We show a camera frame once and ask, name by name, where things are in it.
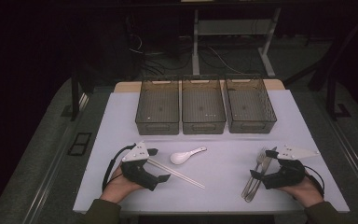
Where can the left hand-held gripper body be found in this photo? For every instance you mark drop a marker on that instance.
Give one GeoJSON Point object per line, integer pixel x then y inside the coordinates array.
{"type": "Point", "coordinates": [136, 169]}

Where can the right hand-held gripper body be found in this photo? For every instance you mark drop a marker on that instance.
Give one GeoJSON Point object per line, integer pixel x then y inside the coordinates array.
{"type": "Point", "coordinates": [284, 175]}

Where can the white ceramic spoon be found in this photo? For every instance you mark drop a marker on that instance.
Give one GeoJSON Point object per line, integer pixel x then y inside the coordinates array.
{"type": "Point", "coordinates": [180, 157]}

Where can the smoky clear plastic bin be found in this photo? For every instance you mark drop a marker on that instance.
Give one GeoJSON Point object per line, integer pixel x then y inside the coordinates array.
{"type": "Point", "coordinates": [249, 105]}
{"type": "Point", "coordinates": [203, 107]}
{"type": "Point", "coordinates": [157, 107]}

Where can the person's left hand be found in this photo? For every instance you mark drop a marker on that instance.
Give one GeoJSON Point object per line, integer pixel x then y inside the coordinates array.
{"type": "Point", "coordinates": [118, 185]}

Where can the person's right hand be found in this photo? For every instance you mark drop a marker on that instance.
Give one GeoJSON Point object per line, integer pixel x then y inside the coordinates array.
{"type": "Point", "coordinates": [304, 191]}

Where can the black metal stand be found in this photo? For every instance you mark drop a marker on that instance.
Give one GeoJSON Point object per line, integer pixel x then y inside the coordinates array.
{"type": "Point", "coordinates": [74, 99]}
{"type": "Point", "coordinates": [331, 99]}

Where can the white metal desk frame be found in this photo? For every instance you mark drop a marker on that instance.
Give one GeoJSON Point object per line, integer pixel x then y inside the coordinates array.
{"type": "Point", "coordinates": [195, 46]}

